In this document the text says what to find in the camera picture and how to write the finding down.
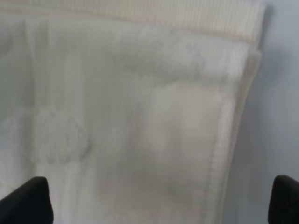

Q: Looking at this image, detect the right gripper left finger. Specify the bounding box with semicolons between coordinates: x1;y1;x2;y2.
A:
0;176;54;224

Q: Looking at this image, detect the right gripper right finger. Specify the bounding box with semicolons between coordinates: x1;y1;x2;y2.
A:
268;175;299;224

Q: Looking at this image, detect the cream white towel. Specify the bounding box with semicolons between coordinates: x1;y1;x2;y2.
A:
0;0;267;224

